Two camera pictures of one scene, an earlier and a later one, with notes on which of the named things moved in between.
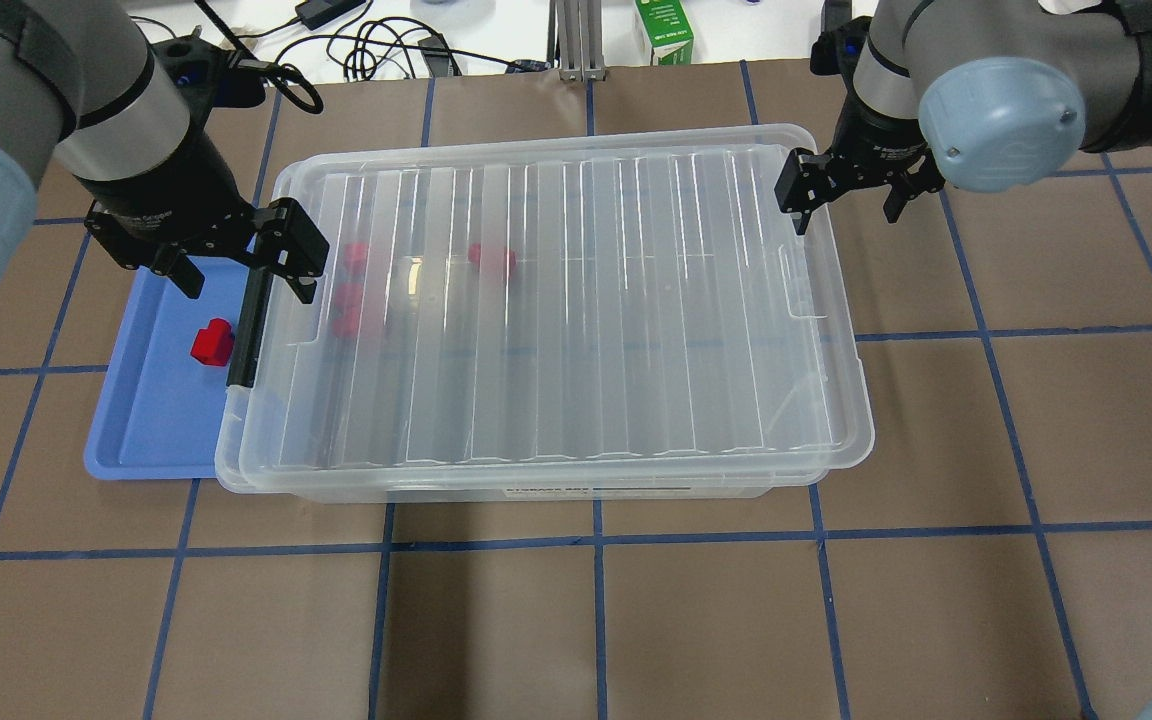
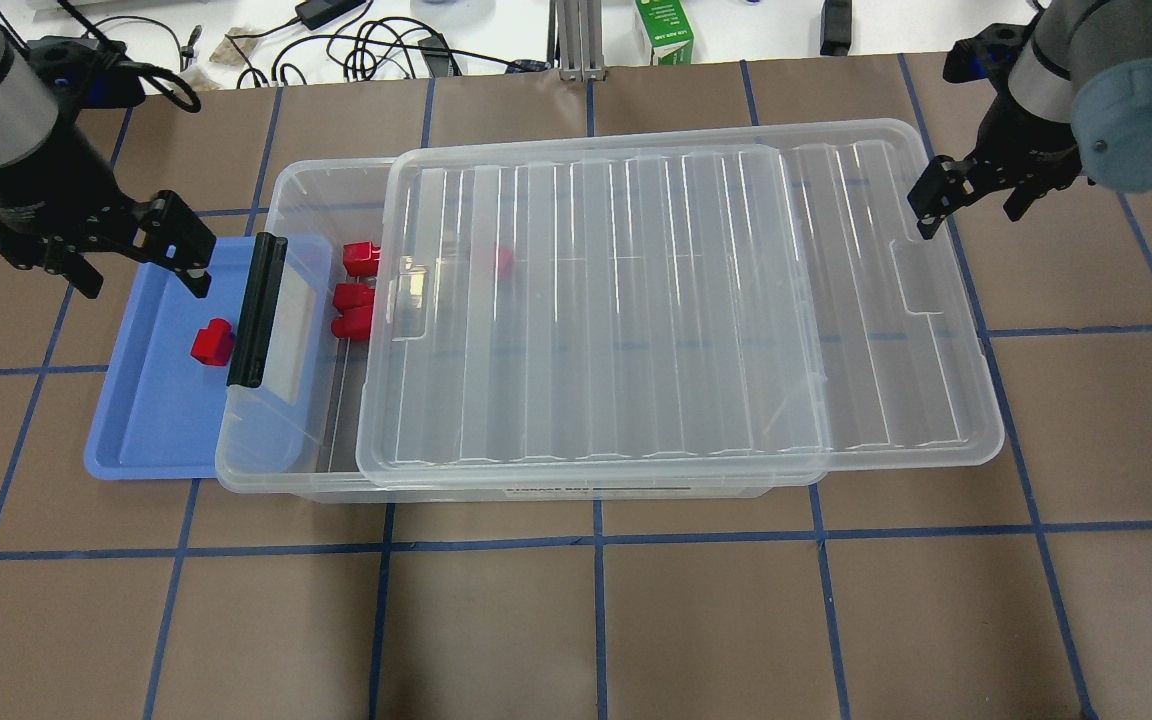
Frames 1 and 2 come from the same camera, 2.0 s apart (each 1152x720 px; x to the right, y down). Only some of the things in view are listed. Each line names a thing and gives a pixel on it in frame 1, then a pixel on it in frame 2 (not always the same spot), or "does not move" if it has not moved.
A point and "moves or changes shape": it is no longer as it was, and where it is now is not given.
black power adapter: [317, 13] does not move
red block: [214, 344] does not move
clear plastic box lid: [557, 298] moves or changes shape
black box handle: [246, 343] does not move
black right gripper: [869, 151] -> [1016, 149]
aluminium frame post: [574, 43] does not move
